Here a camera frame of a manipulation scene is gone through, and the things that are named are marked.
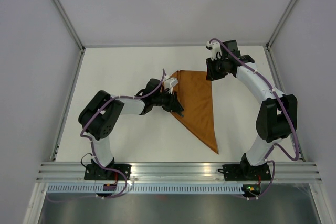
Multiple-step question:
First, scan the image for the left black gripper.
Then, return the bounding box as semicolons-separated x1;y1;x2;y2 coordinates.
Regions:
152;89;184;113

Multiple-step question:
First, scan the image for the white slotted cable duct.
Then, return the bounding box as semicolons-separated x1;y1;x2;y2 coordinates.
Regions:
47;183;244;195

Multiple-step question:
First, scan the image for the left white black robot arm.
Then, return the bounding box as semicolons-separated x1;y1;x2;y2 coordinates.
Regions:
78;76;184;180

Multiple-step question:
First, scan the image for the aluminium mounting rail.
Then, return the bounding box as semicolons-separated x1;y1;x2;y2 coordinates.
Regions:
36;162;322;184

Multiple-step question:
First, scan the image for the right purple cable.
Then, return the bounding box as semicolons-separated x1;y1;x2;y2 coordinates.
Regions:
209;38;301;200

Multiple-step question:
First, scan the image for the left aluminium frame post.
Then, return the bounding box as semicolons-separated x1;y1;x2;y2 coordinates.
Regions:
51;0;85;52

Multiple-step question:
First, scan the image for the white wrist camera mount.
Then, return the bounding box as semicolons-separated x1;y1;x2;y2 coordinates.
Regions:
206;41;222;61
164;77;178;94

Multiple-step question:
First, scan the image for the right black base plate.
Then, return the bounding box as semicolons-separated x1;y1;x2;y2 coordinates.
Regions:
217;164;271;182

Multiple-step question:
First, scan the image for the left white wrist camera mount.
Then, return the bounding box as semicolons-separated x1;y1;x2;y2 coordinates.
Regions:
164;77;178;94

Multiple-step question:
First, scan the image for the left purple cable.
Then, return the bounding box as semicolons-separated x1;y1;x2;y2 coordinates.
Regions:
47;68;134;204

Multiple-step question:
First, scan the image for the purple cable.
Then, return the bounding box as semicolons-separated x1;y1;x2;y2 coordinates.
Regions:
209;38;301;200
47;68;134;204

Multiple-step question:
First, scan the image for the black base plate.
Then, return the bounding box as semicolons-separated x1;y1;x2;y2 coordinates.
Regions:
84;163;132;181
217;164;271;182

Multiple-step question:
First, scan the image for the orange-brown cloth napkin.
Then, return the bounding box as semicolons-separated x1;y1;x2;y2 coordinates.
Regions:
171;70;219;154

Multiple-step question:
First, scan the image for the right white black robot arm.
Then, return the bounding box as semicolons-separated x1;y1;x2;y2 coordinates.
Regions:
206;38;299;181

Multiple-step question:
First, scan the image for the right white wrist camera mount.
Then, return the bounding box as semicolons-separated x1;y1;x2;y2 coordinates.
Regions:
206;41;222;61

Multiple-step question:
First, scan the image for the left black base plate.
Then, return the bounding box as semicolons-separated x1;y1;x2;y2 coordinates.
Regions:
84;163;132;181

